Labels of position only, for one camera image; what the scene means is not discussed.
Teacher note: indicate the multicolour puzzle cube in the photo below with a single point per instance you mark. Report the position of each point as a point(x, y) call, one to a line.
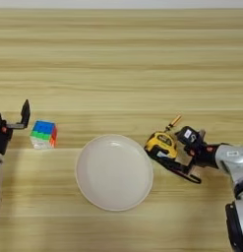
point(43, 133)

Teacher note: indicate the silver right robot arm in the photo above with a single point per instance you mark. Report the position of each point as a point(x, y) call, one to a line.
point(232, 157)

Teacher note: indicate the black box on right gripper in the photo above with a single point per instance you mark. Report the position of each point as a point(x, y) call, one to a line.
point(187, 134)

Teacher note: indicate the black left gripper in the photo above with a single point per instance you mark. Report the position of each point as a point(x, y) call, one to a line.
point(0, 134)

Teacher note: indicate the white round plate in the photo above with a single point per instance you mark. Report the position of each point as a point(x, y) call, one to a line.
point(114, 172)

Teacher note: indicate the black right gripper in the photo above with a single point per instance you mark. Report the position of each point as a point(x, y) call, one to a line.
point(205, 156)

